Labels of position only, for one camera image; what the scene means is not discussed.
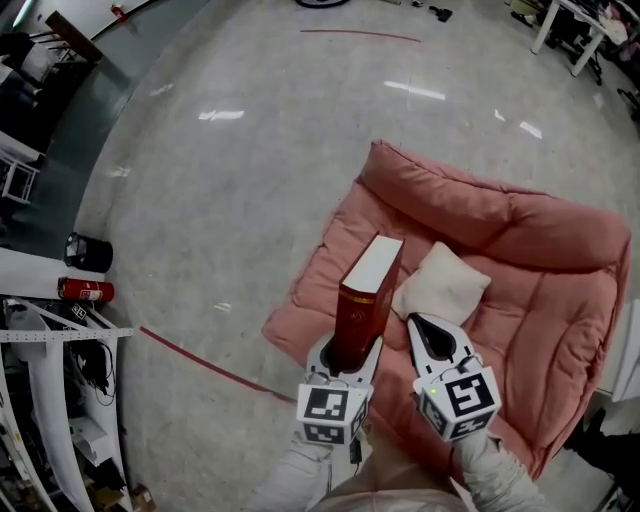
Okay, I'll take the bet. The black mesh waste bin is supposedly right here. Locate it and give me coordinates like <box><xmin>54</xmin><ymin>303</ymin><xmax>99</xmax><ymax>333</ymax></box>
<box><xmin>63</xmin><ymin>231</ymin><xmax>115</xmax><ymax>274</ymax></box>

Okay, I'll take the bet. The cream pillow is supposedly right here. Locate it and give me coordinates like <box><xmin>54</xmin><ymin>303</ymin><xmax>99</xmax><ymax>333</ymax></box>
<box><xmin>390</xmin><ymin>241</ymin><xmax>493</xmax><ymax>327</ymax></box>

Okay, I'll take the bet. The person's torso clothing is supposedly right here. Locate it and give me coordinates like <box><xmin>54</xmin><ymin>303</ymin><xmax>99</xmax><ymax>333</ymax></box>
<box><xmin>308</xmin><ymin>432</ymin><xmax>474</xmax><ymax>512</ymax></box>

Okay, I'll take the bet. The black bag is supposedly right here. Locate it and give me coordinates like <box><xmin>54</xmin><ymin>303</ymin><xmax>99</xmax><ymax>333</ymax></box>
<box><xmin>563</xmin><ymin>406</ymin><xmax>640</xmax><ymax>504</ymax></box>

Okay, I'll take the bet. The bundle of black cables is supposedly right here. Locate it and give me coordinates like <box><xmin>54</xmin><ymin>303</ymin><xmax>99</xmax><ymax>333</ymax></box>
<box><xmin>68</xmin><ymin>338</ymin><xmax>118</xmax><ymax>407</ymax></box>

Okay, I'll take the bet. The person's left forearm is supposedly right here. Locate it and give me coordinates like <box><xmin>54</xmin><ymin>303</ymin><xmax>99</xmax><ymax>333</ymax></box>
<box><xmin>248</xmin><ymin>436</ymin><xmax>335</xmax><ymax>512</ymax></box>

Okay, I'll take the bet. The thick red book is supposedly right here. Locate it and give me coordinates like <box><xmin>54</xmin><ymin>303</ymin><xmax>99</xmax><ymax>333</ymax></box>
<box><xmin>333</xmin><ymin>232</ymin><xmax>405</xmax><ymax>374</ymax></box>

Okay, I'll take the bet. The person's right forearm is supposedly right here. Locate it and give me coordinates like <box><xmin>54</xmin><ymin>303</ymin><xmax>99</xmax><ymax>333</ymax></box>
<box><xmin>451</xmin><ymin>428</ymin><xmax>552</xmax><ymax>512</ymax></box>

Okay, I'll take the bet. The dark wooden staircase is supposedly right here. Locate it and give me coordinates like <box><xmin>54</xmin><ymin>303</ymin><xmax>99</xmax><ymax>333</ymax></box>
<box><xmin>0</xmin><ymin>9</ymin><xmax>105</xmax><ymax>104</ymax></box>

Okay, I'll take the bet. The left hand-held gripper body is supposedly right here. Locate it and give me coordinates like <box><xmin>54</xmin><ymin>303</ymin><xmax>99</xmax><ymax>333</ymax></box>
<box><xmin>296</xmin><ymin>372</ymin><xmax>373</xmax><ymax>447</ymax></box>

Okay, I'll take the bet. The white metal shelf rack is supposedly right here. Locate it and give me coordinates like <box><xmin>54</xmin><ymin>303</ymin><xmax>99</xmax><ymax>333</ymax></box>
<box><xmin>0</xmin><ymin>293</ymin><xmax>136</xmax><ymax>512</ymax></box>

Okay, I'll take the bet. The large red fire extinguisher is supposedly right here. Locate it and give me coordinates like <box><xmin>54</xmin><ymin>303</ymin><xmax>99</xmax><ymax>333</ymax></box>
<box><xmin>56</xmin><ymin>276</ymin><xmax>116</xmax><ymax>304</ymax></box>

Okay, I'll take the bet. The small cardboard box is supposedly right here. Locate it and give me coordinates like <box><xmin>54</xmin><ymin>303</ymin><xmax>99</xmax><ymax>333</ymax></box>
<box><xmin>130</xmin><ymin>483</ymin><xmax>159</xmax><ymax>512</ymax></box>

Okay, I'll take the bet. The pink cushioned chair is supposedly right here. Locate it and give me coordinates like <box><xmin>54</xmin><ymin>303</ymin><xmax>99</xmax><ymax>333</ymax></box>
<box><xmin>261</xmin><ymin>139</ymin><xmax>633</xmax><ymax>482</ymax></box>

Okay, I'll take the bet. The small white side table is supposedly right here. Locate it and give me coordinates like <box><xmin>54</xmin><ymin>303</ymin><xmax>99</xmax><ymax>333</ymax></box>
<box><xmin>0</xmin><ymin>144</ymin><xmax>42</xmax><ymax>204</ymax></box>

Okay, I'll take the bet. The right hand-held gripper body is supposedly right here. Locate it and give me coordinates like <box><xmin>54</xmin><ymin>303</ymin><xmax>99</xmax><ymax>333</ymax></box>
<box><xmin>412</xmin><ymin>356</ymin><xmax>503</xmax><ymax>443</ymax></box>

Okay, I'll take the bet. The long white office desk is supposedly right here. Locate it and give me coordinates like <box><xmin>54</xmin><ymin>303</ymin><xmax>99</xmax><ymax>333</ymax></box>
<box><xmin>529</xmin><ymin>0</ymin><xmax>610</xmax><ymax>78</ymax></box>

